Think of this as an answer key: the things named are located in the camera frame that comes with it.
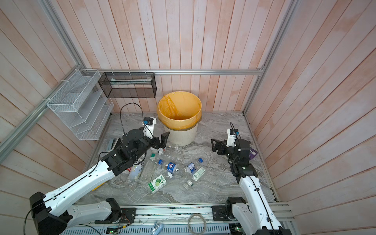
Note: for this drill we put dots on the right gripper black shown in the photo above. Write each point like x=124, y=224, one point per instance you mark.
x=221, y=152

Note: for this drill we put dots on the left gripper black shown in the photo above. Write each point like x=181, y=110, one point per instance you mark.
x=156, y=145

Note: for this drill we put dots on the blue label crushed bottle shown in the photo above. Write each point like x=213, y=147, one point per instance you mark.
x=171, y=167

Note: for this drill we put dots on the green cap clear bottle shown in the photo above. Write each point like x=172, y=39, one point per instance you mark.
x=149, y=168

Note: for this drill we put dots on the white cap tall bottle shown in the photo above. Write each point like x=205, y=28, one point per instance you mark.
x=134, y=175

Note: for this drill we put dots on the green text bottle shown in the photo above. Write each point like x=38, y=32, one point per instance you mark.
x=194, y=179

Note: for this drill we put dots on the green lime label bottle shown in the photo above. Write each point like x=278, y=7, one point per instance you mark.
x=159, y=182

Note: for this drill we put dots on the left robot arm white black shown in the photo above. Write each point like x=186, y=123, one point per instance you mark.
x=55, y=211

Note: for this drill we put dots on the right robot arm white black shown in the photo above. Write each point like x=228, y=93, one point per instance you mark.
x=253, y=213

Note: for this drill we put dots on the cream waste bin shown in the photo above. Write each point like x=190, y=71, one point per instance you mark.
x=182, y=137

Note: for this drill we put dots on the yellow bin liner bag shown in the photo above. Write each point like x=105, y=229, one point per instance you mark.
x=179, y=110

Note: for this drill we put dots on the clear bottle white cap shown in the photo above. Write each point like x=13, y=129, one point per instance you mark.
x=173, y=153

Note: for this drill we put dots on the purple framed card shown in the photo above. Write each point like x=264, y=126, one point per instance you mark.
x=253, y=153

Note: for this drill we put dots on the blue cap crushed bottle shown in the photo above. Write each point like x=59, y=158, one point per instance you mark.
x=190, y=168

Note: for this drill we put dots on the black smartphone white case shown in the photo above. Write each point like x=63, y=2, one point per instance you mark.
x=113, y=144

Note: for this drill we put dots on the black mesh basket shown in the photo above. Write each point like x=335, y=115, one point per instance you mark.
x=116, y=85

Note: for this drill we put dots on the yellow calculator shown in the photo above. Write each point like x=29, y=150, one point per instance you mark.
x=94, y=189

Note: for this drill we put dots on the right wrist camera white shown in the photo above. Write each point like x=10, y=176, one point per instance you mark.
x=232, y=136

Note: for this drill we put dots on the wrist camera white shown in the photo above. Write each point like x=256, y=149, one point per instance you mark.
x=149, y=123
x=232, y=136

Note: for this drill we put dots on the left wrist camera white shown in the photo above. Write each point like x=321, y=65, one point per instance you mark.
x=149, y=123

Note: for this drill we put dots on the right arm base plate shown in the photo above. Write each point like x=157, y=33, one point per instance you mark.
x=221, y=213

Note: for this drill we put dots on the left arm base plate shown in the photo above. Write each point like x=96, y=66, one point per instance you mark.
x=124, y=215

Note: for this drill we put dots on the white wire mesh shelf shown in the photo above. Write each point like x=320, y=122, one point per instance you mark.
x=80, y=107

